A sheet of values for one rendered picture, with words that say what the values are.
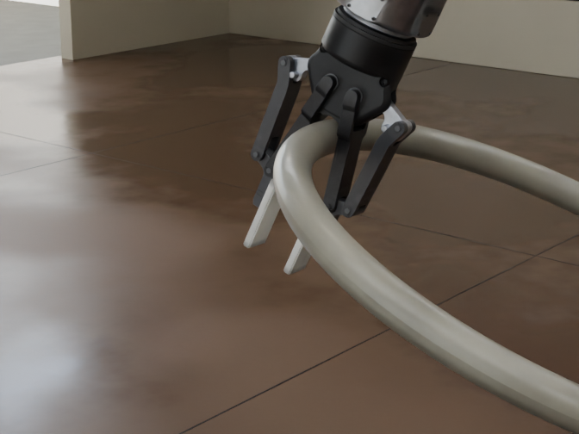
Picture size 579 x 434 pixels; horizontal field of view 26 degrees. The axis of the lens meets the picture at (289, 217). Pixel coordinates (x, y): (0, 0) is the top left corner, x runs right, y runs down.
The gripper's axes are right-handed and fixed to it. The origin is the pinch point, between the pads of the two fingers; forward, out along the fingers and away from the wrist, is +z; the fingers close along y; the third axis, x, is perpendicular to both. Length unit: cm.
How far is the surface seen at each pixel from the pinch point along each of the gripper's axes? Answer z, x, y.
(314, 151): -10.1, -7.4, 2.5
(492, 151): -10.6, 17.4, 9.2
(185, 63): 208, 624, -370
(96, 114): 205, 463, -320
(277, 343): 133, 228, -80
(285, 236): 143, 323, -130
